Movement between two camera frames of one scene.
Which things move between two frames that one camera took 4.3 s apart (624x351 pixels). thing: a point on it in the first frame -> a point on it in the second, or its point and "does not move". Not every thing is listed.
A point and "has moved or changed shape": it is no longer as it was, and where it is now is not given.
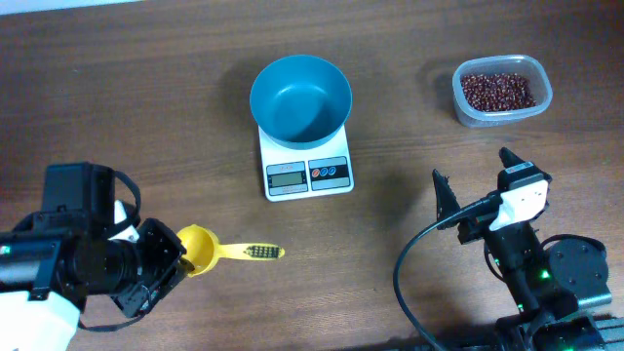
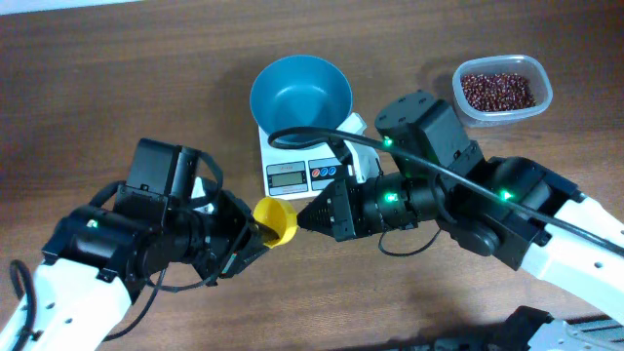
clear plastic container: [500, 91] does not move
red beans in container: [489, 92] does not move
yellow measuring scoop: [203, 250] has moved or changed shape
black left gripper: [159, 263] -> [233, 236]
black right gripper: [481, 226] -> [344, 210]
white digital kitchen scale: [292, 174] does not move
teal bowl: [300, 101] does not move
